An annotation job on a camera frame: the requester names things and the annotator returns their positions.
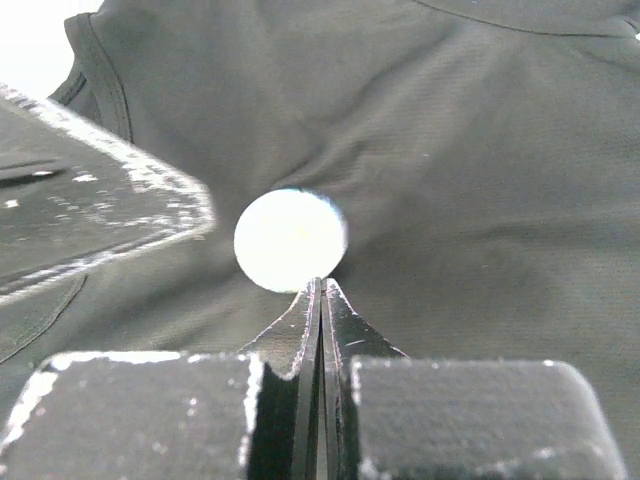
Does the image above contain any black t-shirt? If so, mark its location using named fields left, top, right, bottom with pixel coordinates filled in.
left=0, top=0, right=640, bottom=401

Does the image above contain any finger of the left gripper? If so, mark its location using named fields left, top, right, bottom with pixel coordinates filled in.
left=1, top=85, right=216, bottom=304

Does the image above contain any round badge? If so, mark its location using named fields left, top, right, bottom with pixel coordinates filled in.
left=233, top=188, right=349, bottom=293

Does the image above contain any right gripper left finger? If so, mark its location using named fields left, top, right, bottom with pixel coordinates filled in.
left=241, top=279, right=321, bottom=479

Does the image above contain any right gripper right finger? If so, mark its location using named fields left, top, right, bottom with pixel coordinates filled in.
left=321, top=278, right=405, bottom=479

